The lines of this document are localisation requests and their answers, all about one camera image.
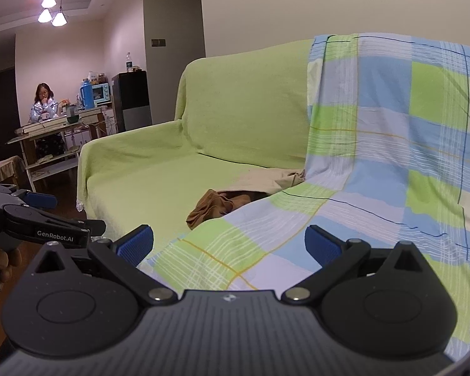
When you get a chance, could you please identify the dark wooden door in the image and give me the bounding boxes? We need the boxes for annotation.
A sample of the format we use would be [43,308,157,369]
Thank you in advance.
[0,66,21,165]

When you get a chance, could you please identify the person's left hand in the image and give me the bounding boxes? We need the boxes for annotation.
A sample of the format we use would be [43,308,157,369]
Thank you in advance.
[0,242,23,294]

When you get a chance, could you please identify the blue thermos jug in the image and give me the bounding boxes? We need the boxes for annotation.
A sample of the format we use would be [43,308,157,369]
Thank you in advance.
[81,78,96,109]

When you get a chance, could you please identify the green covered sofa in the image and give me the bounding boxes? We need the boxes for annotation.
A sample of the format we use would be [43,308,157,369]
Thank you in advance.
[76,39,315,262]

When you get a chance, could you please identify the beige garment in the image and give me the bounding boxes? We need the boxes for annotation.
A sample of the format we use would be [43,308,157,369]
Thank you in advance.
[218,167,307,205]

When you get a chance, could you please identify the cloth-covered stool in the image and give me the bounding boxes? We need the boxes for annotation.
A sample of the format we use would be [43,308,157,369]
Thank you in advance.
[0,155,26,189]

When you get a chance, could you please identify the checked blanket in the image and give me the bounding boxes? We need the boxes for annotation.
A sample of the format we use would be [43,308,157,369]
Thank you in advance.
[139,33,470,361]

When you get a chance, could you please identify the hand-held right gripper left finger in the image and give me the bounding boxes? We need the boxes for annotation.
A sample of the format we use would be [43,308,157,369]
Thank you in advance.
[32,224,179,307]

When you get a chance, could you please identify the brown garment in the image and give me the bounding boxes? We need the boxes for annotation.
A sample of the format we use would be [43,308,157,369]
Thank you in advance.
[186,189,260,231]

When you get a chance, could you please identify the black fridge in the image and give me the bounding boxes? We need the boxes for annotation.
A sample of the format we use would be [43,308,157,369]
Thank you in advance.
[112,70,152,134]

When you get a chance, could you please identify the white wooden table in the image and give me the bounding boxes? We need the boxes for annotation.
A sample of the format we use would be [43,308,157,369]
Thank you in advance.
[7,106,109,193]

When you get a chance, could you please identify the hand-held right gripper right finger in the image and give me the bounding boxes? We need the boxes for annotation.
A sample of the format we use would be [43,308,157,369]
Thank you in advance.
[281,225,435,305]

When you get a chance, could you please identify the ceiling pendant lamp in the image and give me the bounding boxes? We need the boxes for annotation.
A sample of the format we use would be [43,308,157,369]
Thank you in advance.
[37,0,68,28]

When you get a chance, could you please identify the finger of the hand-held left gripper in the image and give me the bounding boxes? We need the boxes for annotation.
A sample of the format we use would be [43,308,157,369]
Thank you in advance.
[0,183,58,210]
[2,203,106,250]

